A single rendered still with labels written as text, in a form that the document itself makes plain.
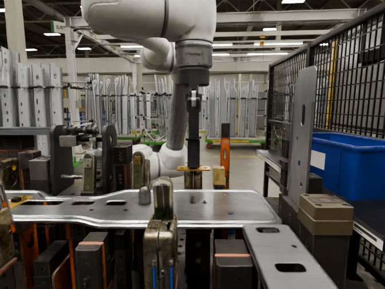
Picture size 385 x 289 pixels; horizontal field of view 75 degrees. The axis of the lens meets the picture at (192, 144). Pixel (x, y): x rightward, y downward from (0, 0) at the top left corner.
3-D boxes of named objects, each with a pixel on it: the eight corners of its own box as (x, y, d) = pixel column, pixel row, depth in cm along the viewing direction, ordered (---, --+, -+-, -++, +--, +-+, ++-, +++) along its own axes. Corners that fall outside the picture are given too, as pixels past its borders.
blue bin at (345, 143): (352, 201, 58) (357, 146, 56) (287, 169, 88) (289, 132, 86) (413, 198, 60) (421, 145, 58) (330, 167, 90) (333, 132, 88)
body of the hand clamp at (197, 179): (184, 273, 83) (183, 171, 78) (184, 261, 90) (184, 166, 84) (201, 273, 83) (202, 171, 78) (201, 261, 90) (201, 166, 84)
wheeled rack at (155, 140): (178, 152, 687) (177, 86, 661) (142, 151, 693) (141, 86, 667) (184, 142, 876) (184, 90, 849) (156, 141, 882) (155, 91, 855)
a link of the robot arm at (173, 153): (153, 167, 156) (186, 165, 163) (157, 184, 144) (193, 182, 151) (164, 37, 115) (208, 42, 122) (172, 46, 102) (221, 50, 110)
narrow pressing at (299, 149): (303, 214, 58) (314, 63, 53) (286, 196, 70) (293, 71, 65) (306, 214, 58) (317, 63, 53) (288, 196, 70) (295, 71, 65)
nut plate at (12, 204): (12, 209, 62) (11, 204, 61) (-4, 209, 62) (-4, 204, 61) (34, 196, 70) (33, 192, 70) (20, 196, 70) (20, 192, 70)
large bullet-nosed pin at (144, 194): (137, 210, 64) (137, 186, 63) (140, 206, 67) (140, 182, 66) (150, 210, 64) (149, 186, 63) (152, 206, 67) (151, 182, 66)
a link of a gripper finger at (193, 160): (199, 139, 62) (199, 139, 61) (199, 167, 63) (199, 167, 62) (187, 139, 62) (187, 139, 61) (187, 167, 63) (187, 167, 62)
